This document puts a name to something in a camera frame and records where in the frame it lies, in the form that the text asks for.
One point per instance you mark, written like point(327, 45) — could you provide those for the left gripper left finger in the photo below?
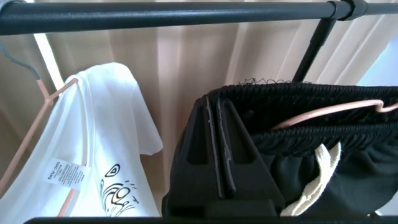
point(192, 174)

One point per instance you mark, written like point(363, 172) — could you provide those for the beige curtain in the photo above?
point(192, 62)

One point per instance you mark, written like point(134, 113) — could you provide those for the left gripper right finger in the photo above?
point(248, 174)

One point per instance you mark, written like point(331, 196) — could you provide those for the pink clothes hanger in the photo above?
point(326, 112)
point(40, 102)

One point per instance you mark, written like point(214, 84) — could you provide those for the white printed t-shirt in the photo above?
point(105, 130)

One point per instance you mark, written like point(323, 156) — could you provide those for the black garment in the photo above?
point(342, 174)

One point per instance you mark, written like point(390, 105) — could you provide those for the black clothes rack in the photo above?
point(155, 14)

